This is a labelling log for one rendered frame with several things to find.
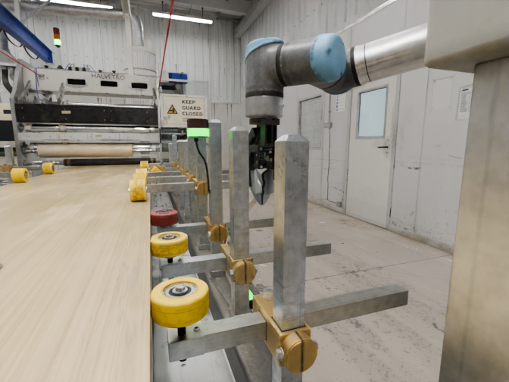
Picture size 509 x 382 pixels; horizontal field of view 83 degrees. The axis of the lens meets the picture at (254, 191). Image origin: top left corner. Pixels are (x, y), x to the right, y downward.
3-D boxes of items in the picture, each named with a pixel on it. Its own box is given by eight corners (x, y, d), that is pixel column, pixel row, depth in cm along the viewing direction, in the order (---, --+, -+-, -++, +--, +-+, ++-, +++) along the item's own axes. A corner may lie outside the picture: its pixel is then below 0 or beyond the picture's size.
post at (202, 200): (207, 253, 118) (204, 133, 110) (209, 256, 115) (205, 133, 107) (198, 255, 117) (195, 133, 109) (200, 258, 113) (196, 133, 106)
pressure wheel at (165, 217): (178, 241, 94) (176, 206, 92) (180, 249, 87) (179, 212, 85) (151, 244, 91) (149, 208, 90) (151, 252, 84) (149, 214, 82)
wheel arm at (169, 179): (243, 179, 149) (243, 172, 148) (245, 180, 146) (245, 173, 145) (139, 183, 132) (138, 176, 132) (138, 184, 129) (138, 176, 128)
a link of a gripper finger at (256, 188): (256, 209, 68) (256, 170, 67) (248, 205, 74) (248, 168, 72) (268, 208, 69) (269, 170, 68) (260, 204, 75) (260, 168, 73)
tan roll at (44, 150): (184, 155, 318) (183, 144, 316) (185, 155, 306) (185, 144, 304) (28, 158, 270) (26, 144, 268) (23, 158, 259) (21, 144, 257)
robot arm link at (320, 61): (351, 41, 63) (298, 51, 69) (334, 23, 53) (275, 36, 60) (348, 86, 64) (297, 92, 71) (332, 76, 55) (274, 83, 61)
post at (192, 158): (198, 230, 141) (195, 130, 133) (198, 233, 138) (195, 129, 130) (190, 231, 140) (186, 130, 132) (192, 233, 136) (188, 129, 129)
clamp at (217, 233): (218, 229, 99) (217, 214, 98) (228, 241, 87) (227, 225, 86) (201, 230, 97) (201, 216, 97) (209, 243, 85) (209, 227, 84)
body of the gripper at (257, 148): (256, 171, 65) (256, 116, 63) (245, 168, 73) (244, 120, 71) (286, 170, 68) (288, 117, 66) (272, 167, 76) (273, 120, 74)
